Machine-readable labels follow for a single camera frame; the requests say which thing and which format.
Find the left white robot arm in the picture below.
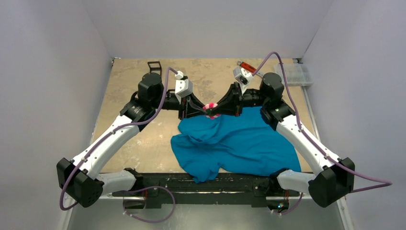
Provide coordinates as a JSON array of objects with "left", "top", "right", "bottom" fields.
[{"left": 56, "top": 68, "right": 212, "bottom": 210}]

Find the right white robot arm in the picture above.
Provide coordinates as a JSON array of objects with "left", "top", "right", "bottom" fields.
[{"left": 203, "top": 73, "right": 355, "bottom": 207}]

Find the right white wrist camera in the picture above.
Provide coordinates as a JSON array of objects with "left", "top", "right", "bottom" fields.
[{"left": 233, "top": 67, "right": 254, "bottom": 94}]

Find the aluminium rail frame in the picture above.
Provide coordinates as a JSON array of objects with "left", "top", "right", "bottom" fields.
[{"left": 65, "top": 177, "right": 346, "bottom": 201}]

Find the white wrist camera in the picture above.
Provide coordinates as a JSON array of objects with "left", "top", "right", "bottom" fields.
[
  {"left": 175, "top": 71, "right": 193, "bottom": 103},
  {"left": 233, "top": 67, "right": 254, "bottom": 94}
]

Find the black wire frame stand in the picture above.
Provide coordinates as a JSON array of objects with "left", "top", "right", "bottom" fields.
[{"left": 147, "top": 61, "right": 162, "bottom": 75}]

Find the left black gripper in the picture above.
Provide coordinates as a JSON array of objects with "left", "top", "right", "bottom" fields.
[{"left": 151, "top": 92, "right": 207, "bottom": 120}]

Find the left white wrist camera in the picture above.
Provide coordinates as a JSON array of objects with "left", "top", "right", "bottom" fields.
[{"left": 175, "top": 71, "right": 193, "bottom": 103}]

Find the pink flower brooch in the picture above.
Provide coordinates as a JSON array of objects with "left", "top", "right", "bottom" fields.
[{"left": 203, "top": 103, "right": 220, "bottom": 120}]

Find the clear plastic organizer box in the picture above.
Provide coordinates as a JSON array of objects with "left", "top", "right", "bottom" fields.
[{"left": 283, "top": 63, "right": 313, "bottom": 87}]

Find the blue t-shirt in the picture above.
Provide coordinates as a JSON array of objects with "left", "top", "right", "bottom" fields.
[{"left": 170, "top": 107, "right": 301, "bottom": 184}]

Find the red handled adjustable wrench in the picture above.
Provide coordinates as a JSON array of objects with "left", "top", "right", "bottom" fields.
[{"left": 237, "top": 60, "right": 264, "bottom": 78}]

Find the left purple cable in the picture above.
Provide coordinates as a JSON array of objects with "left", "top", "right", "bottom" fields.
[{"left": 59, "top": 67, "right": 179, "bottom": 223}]

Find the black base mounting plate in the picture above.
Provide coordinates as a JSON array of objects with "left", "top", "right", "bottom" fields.
[{"left": 112, "top": 173, "right": 300, "bottom": 209}]

